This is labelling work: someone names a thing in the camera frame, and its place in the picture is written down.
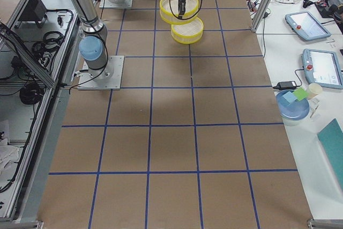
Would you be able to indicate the yellow steamer layer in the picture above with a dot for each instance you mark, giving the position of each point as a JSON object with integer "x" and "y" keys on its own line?
{"x": 172, "y": 11}
{"x": 188, "y": 33}

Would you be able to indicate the blue teach pendant far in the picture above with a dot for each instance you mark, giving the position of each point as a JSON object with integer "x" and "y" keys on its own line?
{"x": 306, "y": 26}

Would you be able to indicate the blue teach pendant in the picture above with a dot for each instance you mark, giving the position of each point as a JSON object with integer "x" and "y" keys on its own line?
{"x": 322, "y": 67}
{"x": 306, "y": 26}

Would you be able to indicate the black power adapter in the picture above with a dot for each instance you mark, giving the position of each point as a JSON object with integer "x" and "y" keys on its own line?
{"x": 286, "y": 85}

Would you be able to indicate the blue foam cube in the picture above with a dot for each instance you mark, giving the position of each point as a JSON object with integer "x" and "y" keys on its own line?
{"x": 288, "y": 98}

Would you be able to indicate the green foam cube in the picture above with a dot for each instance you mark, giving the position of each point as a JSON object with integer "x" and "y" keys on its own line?
{"x": 300, "y": 93}

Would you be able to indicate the blue teach pendant near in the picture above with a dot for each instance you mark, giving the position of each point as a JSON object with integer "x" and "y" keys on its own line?
{"x": 322, "y": 67}

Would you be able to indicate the blue bowl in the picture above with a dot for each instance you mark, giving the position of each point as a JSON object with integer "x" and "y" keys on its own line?
{"x": 295, "y": 111}

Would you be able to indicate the beige cup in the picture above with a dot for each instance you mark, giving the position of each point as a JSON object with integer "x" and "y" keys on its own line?
{"x": 313, "y": 90}

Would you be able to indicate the teal board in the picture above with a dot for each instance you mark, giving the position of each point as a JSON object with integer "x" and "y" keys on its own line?
{"x": 330, "y": 138}

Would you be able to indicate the crumpled white cloth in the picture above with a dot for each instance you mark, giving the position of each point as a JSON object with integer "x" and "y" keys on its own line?
{"x": 9, "y": 153}

